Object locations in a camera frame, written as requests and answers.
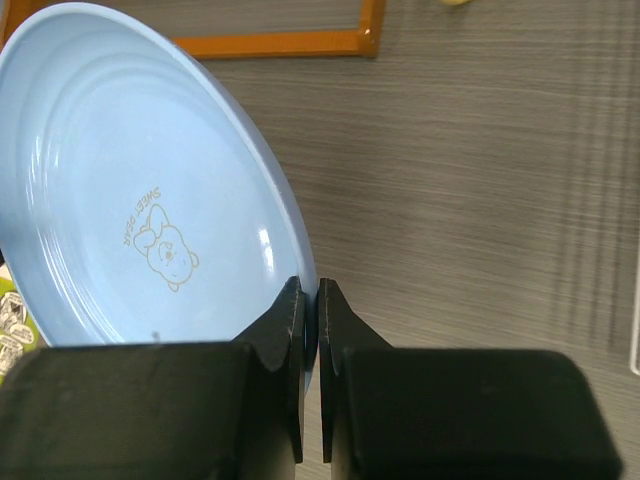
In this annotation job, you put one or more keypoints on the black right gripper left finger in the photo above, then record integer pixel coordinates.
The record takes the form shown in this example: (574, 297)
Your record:
(220, 410)

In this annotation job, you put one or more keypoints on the yellow mug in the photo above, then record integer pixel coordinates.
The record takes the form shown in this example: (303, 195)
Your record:
(455, 2)

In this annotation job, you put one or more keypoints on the orange wooden shelf rack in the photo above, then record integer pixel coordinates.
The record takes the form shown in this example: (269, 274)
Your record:
(363, 41)

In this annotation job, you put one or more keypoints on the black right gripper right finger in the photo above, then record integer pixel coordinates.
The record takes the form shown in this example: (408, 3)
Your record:
(452, 413)

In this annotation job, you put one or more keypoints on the white wire dish rack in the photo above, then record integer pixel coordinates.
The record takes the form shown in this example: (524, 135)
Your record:
(634, 345)

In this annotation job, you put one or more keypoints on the light blue plate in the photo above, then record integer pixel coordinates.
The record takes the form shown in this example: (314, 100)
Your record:
(139, 201)

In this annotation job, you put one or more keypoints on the green illustrated booklet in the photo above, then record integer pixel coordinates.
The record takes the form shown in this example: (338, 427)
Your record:
(18, 332)

